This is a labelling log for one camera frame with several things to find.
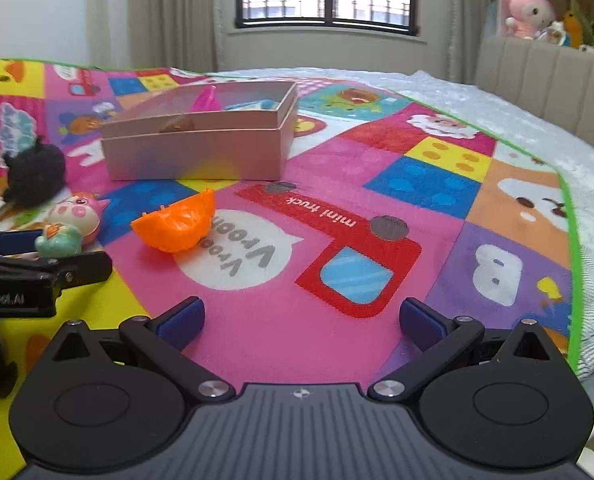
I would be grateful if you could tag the colourful printed play mat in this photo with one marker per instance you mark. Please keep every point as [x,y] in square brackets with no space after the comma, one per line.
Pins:
[402,185]

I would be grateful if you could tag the orange plastic half shell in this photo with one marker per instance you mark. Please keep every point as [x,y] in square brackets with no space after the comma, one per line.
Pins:
[177,225]

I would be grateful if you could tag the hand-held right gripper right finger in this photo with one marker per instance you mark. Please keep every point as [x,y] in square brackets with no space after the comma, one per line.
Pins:
[419,322]

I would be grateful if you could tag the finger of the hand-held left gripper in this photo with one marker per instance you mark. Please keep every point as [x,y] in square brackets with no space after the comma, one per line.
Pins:
[7,242]
[77,267]

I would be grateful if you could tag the pink toy net scoop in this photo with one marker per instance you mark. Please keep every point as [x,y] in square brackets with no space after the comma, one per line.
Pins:
[207,100]

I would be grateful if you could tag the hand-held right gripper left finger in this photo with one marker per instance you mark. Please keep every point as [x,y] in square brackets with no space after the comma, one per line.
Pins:
[179,322]

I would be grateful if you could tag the small white figure toy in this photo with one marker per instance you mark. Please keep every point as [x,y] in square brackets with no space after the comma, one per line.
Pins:
[557,34]

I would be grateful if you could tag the beige padded headboard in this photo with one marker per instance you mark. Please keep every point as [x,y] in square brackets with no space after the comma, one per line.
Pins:
[537,75]

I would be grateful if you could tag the pale blue fabric cover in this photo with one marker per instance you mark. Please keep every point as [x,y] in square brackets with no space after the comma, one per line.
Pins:
[492,17]

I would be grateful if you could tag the pink and green pig toy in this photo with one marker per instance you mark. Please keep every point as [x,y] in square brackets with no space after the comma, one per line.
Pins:
[74,215]

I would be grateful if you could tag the blue and white packet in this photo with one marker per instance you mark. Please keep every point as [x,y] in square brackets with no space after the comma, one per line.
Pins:
[249,105]

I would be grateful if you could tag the pink cardboard box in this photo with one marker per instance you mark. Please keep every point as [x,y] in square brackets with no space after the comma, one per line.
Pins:
[192,155]

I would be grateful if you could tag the black plush toy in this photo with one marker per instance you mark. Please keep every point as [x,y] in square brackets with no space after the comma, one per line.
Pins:
[34,170]

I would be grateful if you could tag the grey curtain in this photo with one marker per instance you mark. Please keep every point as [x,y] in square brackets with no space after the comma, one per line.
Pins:
[172,15]
[469,20]

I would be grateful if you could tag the pink rabbit plush toy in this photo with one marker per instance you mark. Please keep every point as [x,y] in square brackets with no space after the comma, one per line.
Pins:
[527,10]

